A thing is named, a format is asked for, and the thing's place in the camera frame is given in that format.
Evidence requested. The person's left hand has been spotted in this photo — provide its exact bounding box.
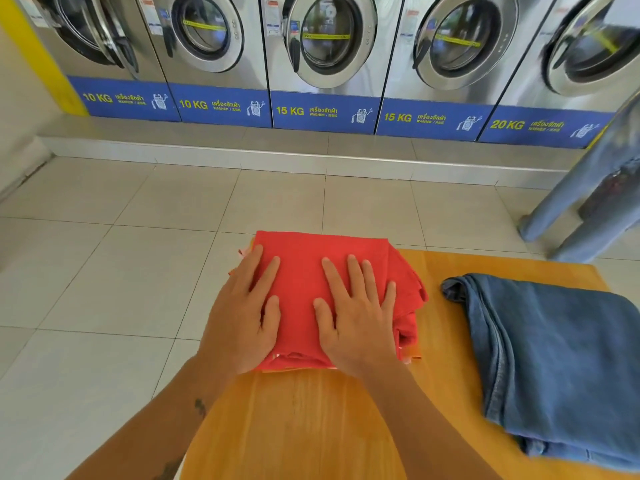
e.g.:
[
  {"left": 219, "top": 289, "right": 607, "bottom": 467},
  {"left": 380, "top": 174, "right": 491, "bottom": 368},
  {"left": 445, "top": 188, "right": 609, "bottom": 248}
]
[{"left": 197, "top": 244, "right": 282, "bottom": 378}]

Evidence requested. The person's right hand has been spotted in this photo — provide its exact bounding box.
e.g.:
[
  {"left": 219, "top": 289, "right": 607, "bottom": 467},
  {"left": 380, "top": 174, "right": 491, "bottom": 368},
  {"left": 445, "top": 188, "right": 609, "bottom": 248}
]
[{"left": 313, "top": 254, "right": 406, "bottom": 381}]

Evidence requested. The orange cloth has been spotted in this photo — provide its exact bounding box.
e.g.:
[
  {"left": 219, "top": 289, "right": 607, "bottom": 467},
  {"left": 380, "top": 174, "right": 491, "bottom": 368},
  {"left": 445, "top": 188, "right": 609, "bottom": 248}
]
[{"left": 228, "top": 264, "right": 423, "bottom": 375}]

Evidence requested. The pink cloth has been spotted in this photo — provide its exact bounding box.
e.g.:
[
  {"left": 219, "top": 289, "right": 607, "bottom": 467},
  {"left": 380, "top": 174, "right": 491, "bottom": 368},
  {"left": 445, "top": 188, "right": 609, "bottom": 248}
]
[{"left": 237, "top": 246, "right": 413, "bottom": 371}]

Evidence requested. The blue denim garment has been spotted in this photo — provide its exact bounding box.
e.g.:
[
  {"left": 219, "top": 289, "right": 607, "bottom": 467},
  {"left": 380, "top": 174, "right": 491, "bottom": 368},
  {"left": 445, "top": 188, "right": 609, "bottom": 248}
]
[{"left": 441, "top": 273, "right": 640, "bottom": 473}]

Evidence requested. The person's left forearm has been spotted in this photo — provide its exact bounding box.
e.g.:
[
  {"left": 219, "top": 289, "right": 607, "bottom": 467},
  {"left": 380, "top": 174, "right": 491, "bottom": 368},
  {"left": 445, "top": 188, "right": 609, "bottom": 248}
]
[{"left": 65, "top": 352, "right": 236, "bottom": 480}]

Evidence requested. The person's right forearm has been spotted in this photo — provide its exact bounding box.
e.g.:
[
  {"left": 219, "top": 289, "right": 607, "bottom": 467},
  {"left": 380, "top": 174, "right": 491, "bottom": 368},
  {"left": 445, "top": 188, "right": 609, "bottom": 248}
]
[{"left": 359, "top": 359, "right": 501, "bottom": 480}]

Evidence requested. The small steel washing machine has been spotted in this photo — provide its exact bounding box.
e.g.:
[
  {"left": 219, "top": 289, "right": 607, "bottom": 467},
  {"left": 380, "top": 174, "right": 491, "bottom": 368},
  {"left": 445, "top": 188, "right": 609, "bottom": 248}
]
[
  {"left": 135, "top": 0, "right": 273, "bottom": 129},
  {"left": 15, "top": 0, "right": 182, "bottom": 122}
]

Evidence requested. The medium steel washing machine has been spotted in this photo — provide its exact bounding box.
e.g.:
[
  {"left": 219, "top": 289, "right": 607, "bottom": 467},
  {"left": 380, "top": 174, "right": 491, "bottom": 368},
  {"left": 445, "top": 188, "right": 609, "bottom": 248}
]
[
  {"left": 375, "top": 0, "right": 561, "bottom": 142},
  {"left": 259, "top": 0, "right": 406, "bottom": 135}
]

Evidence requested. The large steel washing machine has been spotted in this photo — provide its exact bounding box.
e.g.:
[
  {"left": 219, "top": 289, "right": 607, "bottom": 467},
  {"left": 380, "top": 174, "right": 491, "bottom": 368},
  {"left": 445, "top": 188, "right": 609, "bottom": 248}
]
[{"left": 477, "top": 0, "right": 640, "bottom": 149}]

